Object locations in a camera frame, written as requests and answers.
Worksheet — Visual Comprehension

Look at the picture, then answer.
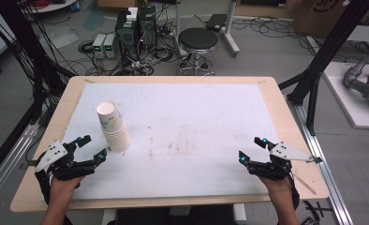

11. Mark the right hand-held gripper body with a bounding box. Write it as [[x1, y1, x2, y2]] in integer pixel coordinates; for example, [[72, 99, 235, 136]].
[[247, 141, 316, 182]]

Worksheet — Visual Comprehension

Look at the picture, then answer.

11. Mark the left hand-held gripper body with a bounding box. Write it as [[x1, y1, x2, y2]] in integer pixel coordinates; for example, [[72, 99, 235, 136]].
[[34, 140, 96, 182]]

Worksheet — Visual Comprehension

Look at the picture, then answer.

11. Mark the stack of printed paper cups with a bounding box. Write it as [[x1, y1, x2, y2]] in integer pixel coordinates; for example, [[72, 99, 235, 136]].
[[96, 100, 132, 154]]

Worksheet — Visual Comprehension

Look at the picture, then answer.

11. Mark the person's right hand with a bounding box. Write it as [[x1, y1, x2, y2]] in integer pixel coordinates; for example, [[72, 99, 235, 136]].
[[259, 173, 295, 201]]

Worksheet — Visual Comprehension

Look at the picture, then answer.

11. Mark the person's left hand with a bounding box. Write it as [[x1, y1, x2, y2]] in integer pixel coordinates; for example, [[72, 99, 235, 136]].
[[47, 173, 86, 207]]

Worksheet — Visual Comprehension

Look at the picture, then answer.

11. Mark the light wooden table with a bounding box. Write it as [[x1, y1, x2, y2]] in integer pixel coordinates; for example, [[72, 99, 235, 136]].
[[9, 75, 331, 213]]

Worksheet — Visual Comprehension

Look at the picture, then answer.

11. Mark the thin wooden stick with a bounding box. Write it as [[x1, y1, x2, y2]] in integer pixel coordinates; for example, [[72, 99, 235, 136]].
[[293, 172, 317, 196]]

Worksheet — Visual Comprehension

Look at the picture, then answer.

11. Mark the white table mat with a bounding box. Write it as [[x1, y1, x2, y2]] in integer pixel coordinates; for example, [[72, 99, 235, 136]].
[[40, 82, 294, 201]]

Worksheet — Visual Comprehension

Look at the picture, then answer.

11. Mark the white floor platform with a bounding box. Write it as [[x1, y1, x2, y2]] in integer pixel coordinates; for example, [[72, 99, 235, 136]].
[[322, 61, 369, 129]]

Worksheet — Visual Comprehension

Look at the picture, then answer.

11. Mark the person's dark clothing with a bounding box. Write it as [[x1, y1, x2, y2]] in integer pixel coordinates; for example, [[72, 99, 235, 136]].
[[116, 204, 237, 225]]

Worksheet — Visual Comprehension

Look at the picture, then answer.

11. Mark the grey bench power supply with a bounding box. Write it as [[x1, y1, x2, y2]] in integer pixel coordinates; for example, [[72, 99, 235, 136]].
[[92, 33, 107, 59], [103, 33, 117, 59]]

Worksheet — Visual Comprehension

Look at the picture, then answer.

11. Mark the white metal stand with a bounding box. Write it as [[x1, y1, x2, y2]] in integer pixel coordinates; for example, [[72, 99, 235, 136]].
[[174, 0, 242, 58]]

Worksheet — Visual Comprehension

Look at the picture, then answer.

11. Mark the black computer tower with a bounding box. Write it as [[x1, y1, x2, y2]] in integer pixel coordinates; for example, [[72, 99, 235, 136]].
[[138, 5, 158, 49], [115, 10, 140, 61]]

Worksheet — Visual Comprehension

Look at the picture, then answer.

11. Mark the black round stool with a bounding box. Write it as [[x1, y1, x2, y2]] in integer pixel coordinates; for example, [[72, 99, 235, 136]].
[[176, 27, 219, 77]]

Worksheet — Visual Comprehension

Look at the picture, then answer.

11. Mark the black flat device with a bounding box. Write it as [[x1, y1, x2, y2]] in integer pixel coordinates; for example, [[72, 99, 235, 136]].
[[205, 13, 229, 33]]

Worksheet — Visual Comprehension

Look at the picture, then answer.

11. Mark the small white box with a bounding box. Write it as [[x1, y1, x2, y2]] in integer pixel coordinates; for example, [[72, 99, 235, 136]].
[[125, 7, 139, 23]]

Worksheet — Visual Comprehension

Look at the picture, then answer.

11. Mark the brown cardboard box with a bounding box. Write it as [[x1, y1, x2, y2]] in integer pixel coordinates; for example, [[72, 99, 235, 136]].
[[293, 0, 352, 38]]

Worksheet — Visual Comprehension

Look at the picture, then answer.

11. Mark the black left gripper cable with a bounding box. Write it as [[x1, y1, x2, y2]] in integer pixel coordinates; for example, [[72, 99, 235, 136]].
[[35, 170, 53, 205]]

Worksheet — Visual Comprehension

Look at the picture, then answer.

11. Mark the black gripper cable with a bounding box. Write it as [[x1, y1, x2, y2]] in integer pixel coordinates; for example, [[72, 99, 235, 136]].
[[286, 173, 301, 210], [35, 170, 53, 205]]

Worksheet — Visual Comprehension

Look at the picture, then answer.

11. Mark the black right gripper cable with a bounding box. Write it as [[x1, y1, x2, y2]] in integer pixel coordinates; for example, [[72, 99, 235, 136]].
[[286, 173, 301, 210]]

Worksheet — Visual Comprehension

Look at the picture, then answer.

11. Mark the aluminium rail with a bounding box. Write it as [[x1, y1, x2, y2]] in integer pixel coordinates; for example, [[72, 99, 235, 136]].
[[0, 123, 40, 209], [287, 99, 355, 225]]

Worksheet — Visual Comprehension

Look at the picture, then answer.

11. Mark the black metal frame post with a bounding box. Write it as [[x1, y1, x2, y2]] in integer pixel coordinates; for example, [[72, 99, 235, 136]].
[[0, 0, 78, 186], [279, 0, 369, 136]]

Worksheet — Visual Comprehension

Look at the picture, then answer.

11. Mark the tangle of floor cables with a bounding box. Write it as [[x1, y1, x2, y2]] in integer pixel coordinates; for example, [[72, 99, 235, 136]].
[[78, 37, 181, 77]]

